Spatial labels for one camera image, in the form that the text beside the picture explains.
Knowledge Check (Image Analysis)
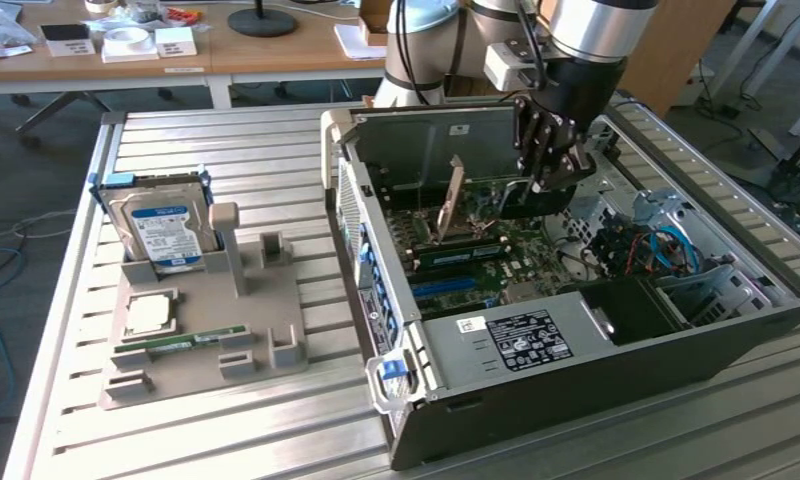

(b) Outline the grey power supply unit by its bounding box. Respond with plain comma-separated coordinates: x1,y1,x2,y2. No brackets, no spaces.
419,291,621,392

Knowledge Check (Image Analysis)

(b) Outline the perforated metal disk bay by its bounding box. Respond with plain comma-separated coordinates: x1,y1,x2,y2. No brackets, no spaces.
545,144,642,241

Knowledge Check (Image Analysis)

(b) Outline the black floor stand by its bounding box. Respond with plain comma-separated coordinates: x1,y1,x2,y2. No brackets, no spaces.
746,127,800,211

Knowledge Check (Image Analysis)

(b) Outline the white box with black label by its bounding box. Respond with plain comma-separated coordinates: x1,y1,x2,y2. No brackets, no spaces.
39,23,98,58

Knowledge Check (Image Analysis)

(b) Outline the blue disk wire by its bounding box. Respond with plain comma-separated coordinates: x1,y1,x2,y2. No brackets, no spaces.
647,225,704,275

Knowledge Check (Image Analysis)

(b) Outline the wooden desk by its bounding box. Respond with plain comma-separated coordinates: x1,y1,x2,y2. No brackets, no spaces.
0,0,579,109

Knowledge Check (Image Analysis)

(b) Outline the grey floor cable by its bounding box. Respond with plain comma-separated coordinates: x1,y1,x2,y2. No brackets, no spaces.
0,208,79,240

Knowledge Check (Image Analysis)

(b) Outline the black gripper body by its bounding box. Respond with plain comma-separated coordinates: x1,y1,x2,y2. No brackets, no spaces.
530,55,627,132

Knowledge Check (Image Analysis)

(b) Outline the silver CPU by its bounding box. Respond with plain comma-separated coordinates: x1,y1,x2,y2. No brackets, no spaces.
123,295,175,337

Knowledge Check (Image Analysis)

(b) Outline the grey lower drive cage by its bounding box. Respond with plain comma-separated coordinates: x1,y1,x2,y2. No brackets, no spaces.
657,264,776,326

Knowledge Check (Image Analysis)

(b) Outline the PCIe expansion slot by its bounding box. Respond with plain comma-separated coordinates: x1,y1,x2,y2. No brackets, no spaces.
410,274,481,299

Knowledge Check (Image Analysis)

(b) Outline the clear plastic bag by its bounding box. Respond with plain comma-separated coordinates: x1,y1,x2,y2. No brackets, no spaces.
0,0,40,47

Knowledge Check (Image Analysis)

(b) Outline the white tape roll box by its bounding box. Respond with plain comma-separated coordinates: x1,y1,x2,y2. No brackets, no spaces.
99,26,162,64

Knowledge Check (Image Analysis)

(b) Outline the grey parts rack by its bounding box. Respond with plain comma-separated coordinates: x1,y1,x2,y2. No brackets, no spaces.
99,201,313,412

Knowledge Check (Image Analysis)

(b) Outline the blue case release latch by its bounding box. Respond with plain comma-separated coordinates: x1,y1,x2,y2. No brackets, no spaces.
379,357,406,386

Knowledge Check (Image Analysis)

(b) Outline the red disk wire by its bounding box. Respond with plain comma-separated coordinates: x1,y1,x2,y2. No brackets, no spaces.
630,233,657,274

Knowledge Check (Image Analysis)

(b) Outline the white paper stack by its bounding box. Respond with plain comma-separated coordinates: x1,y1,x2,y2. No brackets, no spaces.
335,22,390,61

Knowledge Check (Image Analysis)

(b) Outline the plain white box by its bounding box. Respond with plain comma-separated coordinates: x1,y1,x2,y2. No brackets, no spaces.
154,26,199,59

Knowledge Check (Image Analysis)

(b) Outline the black round lamp base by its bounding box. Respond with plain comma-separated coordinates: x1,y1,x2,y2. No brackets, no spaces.
227,0,301,38

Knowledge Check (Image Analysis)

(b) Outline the black open PC case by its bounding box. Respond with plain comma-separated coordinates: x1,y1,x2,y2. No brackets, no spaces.
321,88,800,472

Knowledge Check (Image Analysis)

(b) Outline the CPU socket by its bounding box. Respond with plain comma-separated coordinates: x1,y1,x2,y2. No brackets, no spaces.
419,205,502,245

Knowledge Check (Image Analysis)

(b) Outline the hard disk with blue carrier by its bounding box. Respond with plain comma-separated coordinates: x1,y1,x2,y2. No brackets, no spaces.
87,169,226,275

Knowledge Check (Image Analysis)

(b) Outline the green motherboard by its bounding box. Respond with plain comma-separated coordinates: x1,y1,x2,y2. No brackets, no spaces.
373,177,586,321

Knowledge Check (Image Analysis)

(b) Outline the wooden cabinet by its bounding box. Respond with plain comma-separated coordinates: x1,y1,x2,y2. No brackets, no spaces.
530,0,740,117

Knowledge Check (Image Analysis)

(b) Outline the RAM stick with green label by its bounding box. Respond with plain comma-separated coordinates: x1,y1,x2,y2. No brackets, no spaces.
415,242,510,270

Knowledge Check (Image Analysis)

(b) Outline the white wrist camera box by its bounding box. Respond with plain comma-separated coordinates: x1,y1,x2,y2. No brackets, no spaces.
485,42,542,92

